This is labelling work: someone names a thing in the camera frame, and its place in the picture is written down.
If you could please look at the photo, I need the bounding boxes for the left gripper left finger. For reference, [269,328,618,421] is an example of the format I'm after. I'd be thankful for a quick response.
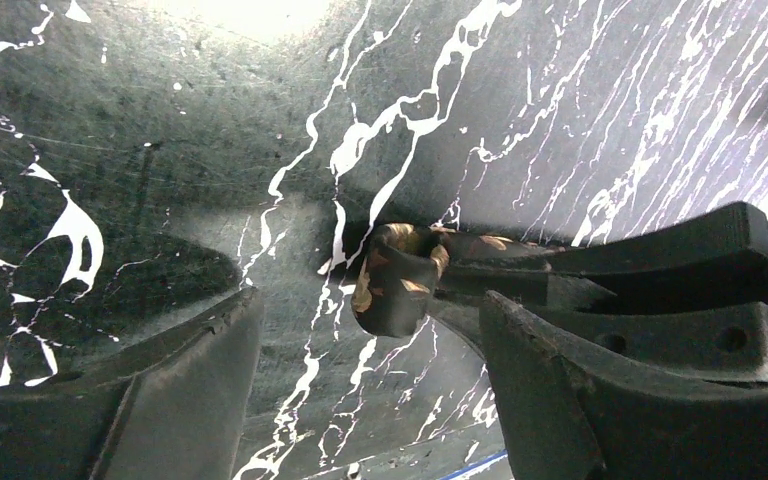
[0,288,264,479]

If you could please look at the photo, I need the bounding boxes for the dark floral tie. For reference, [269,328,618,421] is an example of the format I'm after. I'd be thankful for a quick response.
[351,223,563,338]

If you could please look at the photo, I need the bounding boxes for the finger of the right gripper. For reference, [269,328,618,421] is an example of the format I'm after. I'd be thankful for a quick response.
[439,202,768,312]
[428,298,768,391]

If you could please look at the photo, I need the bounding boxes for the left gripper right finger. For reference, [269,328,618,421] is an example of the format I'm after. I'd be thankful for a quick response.
[479,292,768,479]

